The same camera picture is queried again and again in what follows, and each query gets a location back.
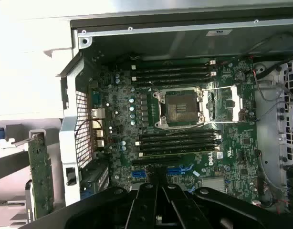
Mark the blue expansion slot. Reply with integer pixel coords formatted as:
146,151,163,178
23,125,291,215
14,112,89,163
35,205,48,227
131,167,194,178

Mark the silver chipset heatsink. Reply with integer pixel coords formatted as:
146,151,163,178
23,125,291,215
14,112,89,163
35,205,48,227
200,177,225,194

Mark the long black expansion slot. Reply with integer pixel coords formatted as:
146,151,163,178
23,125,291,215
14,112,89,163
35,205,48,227
131,154,182,167

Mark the RAM slot with white clips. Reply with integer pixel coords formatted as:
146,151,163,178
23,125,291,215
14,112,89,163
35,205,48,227
131,59,217,70
131,71,218,82
138,146,222,158
135,135,222,146

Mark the green motherboard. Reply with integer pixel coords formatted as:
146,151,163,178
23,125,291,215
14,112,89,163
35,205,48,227
89,56,260,206

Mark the thin metal locking lever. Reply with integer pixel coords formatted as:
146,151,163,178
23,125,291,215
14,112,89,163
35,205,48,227
201,85,234,92
200,120,257,125

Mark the CPU socket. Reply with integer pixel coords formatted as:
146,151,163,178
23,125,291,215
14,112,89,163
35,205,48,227
152,87,204,128

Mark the silver socket cover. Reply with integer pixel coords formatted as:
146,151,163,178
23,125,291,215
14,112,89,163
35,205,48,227
200,85,244,123

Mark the metal drive cage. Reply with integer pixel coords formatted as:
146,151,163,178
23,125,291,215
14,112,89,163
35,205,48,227
275,58,293,167

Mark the grey parts rack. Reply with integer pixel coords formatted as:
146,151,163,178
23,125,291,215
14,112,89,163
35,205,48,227
0,118,66,227

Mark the coin cell battery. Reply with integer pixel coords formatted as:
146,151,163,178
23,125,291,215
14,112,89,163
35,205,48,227
233,71,247,82

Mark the open black PC case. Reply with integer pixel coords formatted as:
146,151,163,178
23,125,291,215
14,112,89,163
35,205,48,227
55,9,293,217

